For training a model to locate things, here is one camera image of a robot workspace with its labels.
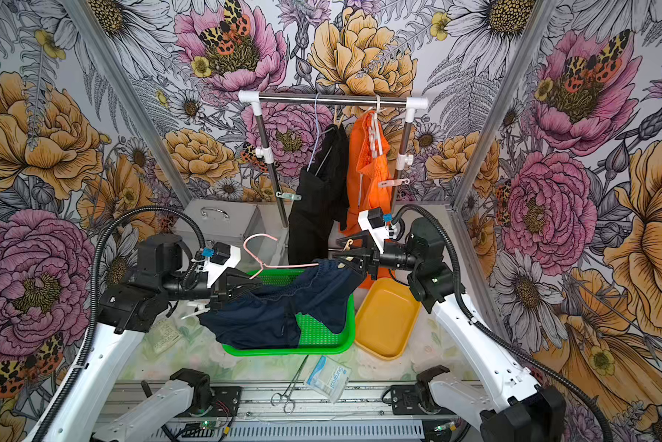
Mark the surgical mask packet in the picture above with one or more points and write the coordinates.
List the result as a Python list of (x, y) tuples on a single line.
[(328, 378)]

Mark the green plastic basket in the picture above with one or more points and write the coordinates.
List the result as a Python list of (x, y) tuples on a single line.
[(309, 320)]

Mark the white hanger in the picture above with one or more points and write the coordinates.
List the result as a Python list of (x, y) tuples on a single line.
[(375, 137)]

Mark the blue hanger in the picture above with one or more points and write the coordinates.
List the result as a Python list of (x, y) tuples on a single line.
[(317, 132)]

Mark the clothes rack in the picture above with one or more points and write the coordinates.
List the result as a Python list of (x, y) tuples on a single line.
[(410, 105)]

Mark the navy blue shorts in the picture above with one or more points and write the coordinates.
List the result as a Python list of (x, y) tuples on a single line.
[(281, 309)]

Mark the green clothespin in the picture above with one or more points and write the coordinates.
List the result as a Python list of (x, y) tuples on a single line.
[(294, 197)]

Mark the yellow plastic tray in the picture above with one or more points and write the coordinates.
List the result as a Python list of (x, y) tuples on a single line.
[(385, 320)]

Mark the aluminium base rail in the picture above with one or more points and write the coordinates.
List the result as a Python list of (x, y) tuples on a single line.
[(365, 411)]

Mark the orange shorts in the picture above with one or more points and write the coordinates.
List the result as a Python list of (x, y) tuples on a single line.
[(365, 173)]

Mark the white clothespin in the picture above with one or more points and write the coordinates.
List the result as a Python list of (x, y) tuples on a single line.
[(197, 310)]

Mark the yellow clothespin on black shorts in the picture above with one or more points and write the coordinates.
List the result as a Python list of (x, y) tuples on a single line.
[(338, 117)]

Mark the black shorts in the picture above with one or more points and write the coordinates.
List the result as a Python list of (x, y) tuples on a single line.
[(324, 199)]

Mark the pink clothespin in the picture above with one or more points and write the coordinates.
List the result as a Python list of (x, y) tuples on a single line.
[(393, 183)]

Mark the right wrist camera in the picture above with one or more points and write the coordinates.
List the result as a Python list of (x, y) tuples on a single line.
[(377, 225)]

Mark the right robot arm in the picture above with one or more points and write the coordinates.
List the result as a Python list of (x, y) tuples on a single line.
[(510, 404)]

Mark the silver metal case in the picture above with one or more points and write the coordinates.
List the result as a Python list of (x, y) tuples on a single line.
[(256, 225)]

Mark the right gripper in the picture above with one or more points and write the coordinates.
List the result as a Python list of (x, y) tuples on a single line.
[(372, 261)]

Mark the metal surgical scissors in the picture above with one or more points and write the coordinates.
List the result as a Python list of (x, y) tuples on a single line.
[(284, 399)]

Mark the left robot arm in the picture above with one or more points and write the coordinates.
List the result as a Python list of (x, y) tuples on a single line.
[(166, 272)]

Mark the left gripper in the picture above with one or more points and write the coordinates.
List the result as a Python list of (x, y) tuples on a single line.
[(224, 292)]

